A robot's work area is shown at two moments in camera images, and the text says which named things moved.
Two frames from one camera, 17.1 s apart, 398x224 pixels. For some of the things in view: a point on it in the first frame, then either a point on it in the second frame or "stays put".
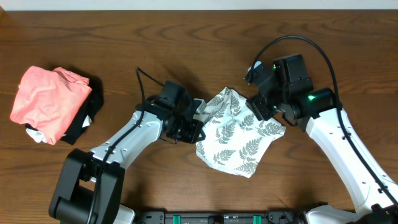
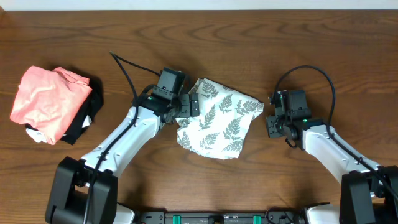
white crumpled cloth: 38,136 stays put
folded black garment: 92,104 stays put
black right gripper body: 268,106 -> 276,127
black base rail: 274,217 stays put
